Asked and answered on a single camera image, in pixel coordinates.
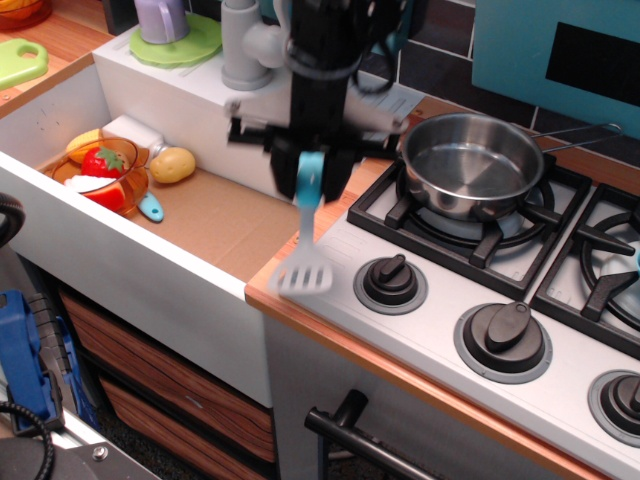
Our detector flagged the green plastic plate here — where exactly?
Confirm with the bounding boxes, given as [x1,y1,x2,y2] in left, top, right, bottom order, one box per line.
[129,14,222,68]

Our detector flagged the grey stove top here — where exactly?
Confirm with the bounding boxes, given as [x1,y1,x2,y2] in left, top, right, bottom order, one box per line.
[299,165,639,479]

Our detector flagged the grey toy faucet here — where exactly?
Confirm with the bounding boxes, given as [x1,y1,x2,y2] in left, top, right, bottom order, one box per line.
[221,1,291,91]

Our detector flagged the white salt shaker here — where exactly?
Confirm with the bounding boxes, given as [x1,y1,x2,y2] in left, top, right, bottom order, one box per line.
[101,115,171,158]

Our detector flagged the black burner grate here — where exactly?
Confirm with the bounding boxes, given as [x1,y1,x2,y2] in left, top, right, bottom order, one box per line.
[532,184,639,359]
[346,152,594,302]

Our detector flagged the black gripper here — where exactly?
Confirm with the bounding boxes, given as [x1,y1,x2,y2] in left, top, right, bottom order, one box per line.
[225,74,408,203]

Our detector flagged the yellow toy potato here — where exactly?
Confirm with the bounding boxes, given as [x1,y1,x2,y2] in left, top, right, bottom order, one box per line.
[149,147,196,184]

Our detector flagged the white toy sink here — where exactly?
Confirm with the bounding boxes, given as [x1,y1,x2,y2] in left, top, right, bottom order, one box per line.
[0,22,371,409]

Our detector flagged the black stove knob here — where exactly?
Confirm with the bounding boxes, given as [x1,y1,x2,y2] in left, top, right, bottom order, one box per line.
[587,370,639,448]
[453,301,553,385]
[353,254,428,316]

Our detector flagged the blue handled grey spatula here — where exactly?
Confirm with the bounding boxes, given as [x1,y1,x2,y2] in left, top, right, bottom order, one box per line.
[268,152,333,296]

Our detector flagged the black oven door handle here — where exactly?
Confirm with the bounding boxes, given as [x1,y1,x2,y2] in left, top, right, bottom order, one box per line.
[304,389,435,479]

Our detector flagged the stainless steel pan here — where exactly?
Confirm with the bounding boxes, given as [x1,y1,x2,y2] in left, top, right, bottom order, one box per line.
[401,113,623,223]

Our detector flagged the red toy strawberry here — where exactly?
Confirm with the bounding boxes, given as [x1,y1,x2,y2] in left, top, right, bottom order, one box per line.
[81,146,130,179]

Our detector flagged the blue utensil handle in sink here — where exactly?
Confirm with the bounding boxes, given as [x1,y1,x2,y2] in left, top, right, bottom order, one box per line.
[137,191,164,223]

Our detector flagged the black right burner grate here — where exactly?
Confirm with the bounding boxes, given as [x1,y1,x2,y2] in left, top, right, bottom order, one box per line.
[532,184,639,359]

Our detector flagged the black left burner grate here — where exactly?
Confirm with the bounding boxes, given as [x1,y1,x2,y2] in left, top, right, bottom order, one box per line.
[346,152,594,302]

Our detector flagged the orange bowl top left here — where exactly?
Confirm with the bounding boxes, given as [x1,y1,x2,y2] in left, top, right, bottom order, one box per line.
[1,0,53,31]

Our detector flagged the black right stove knob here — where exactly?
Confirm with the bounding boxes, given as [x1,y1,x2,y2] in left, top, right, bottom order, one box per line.
[587,370,639,448]

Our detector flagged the black left stove knob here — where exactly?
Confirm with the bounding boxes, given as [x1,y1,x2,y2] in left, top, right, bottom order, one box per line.
[353,254,428,316]

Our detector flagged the purple plastic cup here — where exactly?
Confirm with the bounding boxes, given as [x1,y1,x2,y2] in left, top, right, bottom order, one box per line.
[134,0,190,45]

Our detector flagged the black middle stove knob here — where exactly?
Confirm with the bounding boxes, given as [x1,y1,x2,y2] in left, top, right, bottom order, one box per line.
[453,301,553,385]

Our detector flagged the blue clamp tool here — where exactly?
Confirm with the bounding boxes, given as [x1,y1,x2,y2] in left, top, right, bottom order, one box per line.
[1,290,99,429]

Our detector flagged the green cutting board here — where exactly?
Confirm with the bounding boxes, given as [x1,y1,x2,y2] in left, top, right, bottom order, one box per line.
[1,38,49,90]

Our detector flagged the light blue microwave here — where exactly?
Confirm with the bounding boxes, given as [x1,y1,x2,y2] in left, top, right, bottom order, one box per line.
[472,1,639,116]

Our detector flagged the wooden drawer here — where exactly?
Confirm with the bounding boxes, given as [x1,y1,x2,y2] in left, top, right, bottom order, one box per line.
[59,288,276,464]
[98,377,277,479]

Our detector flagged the lower wooden drawer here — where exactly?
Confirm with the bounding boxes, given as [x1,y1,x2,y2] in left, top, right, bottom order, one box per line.
[98,377,277,479]

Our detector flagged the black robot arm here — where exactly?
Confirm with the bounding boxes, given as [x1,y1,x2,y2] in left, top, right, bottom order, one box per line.
[221,1,408,202]

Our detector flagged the yellow toy corn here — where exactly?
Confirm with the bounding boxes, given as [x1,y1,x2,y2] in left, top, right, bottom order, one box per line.
[66,128,103,164]

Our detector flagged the black coiled cable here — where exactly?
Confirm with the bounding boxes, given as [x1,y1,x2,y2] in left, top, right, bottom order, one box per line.
[0,399,56,480]

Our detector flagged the orange transparent bowl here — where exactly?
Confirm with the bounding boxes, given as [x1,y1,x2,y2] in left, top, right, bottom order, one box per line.
[43,137,150,215]

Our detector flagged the upper wooden drawer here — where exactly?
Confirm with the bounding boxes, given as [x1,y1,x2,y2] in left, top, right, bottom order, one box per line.
[59,288,276,464]

